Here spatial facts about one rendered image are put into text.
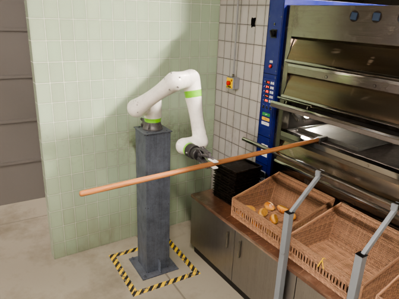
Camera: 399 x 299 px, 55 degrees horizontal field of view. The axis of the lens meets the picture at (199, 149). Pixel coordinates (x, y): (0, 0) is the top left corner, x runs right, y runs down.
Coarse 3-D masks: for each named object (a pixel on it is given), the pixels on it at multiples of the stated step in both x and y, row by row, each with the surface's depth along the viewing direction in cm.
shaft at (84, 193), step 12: (288, 144) 260; (300, 144) 265; (240, 156) 238; (252, 156) 243; (180, 168) 216; (192, 168) 219; (132, 180) 201; (144, 180) 204; (84, 192) 187; (96, 192) 191
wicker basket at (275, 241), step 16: (272, 176) 304; (288, 176) 299; (256, 192) 300; (272, 192) 310; (288, 192) 298; (320, 192) 274; (240, 208) 281; (288, 208) 296; (304, 208) 284; (320, 208) 259; (272, 224) 253; (304, 224) 255; (272, 240) 256
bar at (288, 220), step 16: (256, 144) 270; (288, 160) 247; (320, 176) 226; (336, 176) 219; (304, 192) 226; (368, 192) 201; (288, 224) 223; (384, 224) 188; (288, 240) 228; (288, 256) 233; (352, 272) 189; (352, 288) 191
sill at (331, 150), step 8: (288, 136) 295; (296, 136) 288; (304, 136) 288; (312, 144) 276; (320, 144) 271; (328, 152) 265; (336, 152) 260; (344, 152) 256; (352, 160) 250; (360, 160) 245; (368, 160) 244; (368, 168) 241; (376, 168) 236; (384, 168) 232; (392, 168) 232; (392, 176) 228
